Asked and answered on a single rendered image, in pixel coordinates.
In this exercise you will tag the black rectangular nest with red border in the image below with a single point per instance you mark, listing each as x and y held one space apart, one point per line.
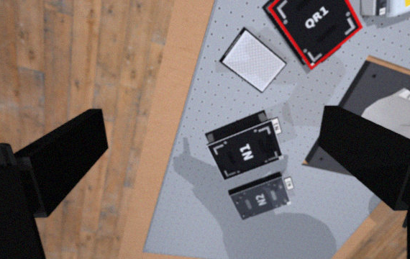
316 28

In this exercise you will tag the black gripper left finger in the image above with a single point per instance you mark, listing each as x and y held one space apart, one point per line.
35 179

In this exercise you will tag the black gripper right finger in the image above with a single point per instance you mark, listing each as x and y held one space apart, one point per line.
378 157

